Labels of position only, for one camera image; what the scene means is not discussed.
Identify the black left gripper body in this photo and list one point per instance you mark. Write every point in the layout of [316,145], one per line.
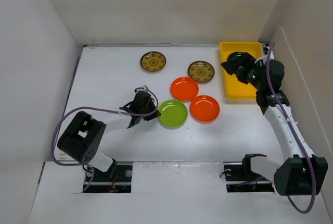
[145,110]

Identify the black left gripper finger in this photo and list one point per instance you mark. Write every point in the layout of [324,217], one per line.
[151,117]
[153,109]

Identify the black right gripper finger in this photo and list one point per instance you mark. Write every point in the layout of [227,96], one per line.
[244,63]
[232,69]

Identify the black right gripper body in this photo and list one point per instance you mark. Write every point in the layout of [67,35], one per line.
[251,74]

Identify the green plate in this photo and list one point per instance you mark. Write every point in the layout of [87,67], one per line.
[173,113]

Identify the black plate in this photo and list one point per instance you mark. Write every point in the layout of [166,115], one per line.
[235,57]

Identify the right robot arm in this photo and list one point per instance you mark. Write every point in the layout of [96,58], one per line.
[302,172]

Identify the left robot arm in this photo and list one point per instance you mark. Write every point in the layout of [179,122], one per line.
[80,131]

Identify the yellow plastic bin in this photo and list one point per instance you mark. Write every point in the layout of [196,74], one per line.
[232,87]

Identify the yellow patterned plate right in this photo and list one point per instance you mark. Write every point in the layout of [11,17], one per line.
[201,71]

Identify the yellow patterned plate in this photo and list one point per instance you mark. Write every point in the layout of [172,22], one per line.
[153,61]
[201,71]

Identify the orange plate upper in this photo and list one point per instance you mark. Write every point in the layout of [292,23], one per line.
[184,89]

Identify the orange plate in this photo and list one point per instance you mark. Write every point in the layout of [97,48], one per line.
[204,108]
[184,89]

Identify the yellow patterned plate left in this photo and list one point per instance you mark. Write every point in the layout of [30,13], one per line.
[153,61]

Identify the orange plate lower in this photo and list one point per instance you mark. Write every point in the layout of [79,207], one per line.
[204,108]

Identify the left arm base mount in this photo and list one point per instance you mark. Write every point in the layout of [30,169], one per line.
[119,181]

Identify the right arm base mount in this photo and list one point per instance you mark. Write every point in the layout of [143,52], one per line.
[240,178]

